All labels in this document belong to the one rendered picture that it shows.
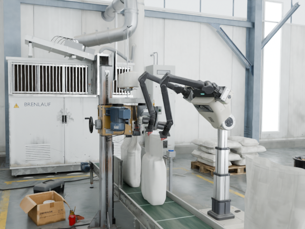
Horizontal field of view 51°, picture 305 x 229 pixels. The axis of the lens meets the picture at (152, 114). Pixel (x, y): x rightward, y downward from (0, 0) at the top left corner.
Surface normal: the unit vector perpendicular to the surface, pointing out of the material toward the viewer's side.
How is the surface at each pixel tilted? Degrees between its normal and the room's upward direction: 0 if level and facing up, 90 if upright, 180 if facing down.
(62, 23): 90
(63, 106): 90
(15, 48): 90
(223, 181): 90
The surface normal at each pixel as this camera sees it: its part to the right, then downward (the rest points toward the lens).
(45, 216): 0.59, 0.04
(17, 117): 0.36, 0.05
